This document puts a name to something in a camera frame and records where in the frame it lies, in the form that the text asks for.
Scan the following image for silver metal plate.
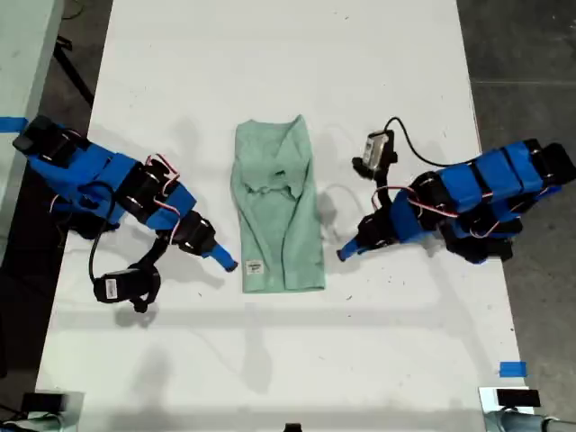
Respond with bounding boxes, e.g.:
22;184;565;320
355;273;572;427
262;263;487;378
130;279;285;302
477;385;536;415
33;390;86;422

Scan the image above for black camera cable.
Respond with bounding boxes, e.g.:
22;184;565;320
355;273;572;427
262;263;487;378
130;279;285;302
88;182;116;283
386;116;446;167

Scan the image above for black camera box white label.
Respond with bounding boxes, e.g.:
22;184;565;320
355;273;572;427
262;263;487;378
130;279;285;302
92;265;162;315

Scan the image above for black camera box silver face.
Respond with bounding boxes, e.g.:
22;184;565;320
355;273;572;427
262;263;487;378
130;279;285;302
352;130;400;179

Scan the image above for black stand leg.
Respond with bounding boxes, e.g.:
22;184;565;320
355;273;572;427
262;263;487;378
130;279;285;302
52;36;96;105

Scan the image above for pale green t-shirt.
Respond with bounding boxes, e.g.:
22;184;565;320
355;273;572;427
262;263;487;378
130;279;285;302
229;114;326;294

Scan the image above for short blue tape strip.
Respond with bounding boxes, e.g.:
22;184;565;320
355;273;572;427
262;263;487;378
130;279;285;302
499;360;528;379

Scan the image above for small black box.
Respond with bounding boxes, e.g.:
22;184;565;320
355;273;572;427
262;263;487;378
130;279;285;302
21;391;64;411
496;389;541;409

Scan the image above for black camera stalk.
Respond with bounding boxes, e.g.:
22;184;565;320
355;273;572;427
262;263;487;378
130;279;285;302
134;233;168;274
372;173;392;211

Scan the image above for white side table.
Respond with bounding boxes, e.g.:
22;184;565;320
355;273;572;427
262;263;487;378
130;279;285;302
0;0;64;217

